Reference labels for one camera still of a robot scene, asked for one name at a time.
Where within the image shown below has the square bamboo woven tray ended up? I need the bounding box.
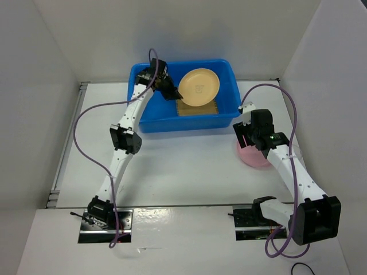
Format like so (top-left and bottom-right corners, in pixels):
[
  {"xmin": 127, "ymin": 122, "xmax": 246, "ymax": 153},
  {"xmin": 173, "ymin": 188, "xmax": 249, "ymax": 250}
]
[{"xmin": 176, "ymin": 100, "xmax": 219, "ymax": 116}]

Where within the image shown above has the orange plastic plate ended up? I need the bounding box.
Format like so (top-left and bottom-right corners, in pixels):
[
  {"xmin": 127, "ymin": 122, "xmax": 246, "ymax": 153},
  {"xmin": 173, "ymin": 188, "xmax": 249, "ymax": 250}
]
[{"xmin": 178, "ymin": 68, "xmax": 220, "ymax": 107}]

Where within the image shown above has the pink plastic plate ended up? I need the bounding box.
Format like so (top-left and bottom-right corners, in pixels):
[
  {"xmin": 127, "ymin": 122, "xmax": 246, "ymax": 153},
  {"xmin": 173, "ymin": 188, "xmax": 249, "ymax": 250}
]
[{"xmin": 236, "ymin": 142, "xmax": 271, "ymax": 168}]

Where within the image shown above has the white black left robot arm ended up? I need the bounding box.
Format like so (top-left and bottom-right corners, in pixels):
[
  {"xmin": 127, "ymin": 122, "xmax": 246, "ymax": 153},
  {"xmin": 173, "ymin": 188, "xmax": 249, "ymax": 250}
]
[{"xmin": 87, "ymin": 58, "xmax": 182, "ymax": 229}]

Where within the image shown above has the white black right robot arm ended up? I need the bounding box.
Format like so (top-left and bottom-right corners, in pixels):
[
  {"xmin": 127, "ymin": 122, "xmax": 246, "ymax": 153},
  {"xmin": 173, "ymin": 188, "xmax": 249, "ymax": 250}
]
[{"xmin": 233, "ymin": 105, "xmax": 341, "ymax": 245}]

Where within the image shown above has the blue plastic bin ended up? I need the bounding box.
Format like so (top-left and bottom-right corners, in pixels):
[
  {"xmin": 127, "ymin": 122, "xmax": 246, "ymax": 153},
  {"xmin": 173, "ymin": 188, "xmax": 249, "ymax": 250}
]
[{"xmin": 139, "ymin": 59, "xmax": 241, "ymax": 133}]

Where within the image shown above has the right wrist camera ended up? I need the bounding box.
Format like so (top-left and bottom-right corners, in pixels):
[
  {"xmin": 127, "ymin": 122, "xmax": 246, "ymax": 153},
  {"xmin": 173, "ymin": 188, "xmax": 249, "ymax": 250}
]
[{"xmin": 238, "ymin": 101, "xmax": 256, "ymax": 125}]

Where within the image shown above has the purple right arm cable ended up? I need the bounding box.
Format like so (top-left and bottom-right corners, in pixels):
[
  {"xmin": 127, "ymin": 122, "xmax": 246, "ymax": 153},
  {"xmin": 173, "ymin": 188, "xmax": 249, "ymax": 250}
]
[{"xmin": 240, "ymin": 82, "xmax": 311, "ymax": 258}]

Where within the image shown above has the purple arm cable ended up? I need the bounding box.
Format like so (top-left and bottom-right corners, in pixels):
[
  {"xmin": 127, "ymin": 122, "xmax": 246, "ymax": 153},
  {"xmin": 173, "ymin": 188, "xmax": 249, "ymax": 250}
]
[
  {"xmin": 73, "ymin": 48, "xmax": 160, "ymax": 249},
  {"xmin": 240, "ymin": 82, "xmax": 311, "ymax": 258}
]

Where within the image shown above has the black cable on floor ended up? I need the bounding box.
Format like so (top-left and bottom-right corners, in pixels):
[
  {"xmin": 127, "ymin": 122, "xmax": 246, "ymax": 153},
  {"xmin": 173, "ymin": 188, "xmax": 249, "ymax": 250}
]
[{"xmin": 291, "ymin": 262, "xmax": 316, "ymax": 275}]

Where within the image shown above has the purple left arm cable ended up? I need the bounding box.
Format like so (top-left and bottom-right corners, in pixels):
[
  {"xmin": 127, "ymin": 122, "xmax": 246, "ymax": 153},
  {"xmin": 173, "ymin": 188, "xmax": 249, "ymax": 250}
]
[{"xmin": 73, "ymin": 48, "xmax": 160, "ymax": 249}]

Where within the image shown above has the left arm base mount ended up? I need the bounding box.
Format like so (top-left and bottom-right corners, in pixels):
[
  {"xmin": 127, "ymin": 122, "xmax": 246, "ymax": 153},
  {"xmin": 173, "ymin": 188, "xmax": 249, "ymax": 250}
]
[{"xmin": 69, "ymin": 209, "xmax": 133, "ymax": 244}]

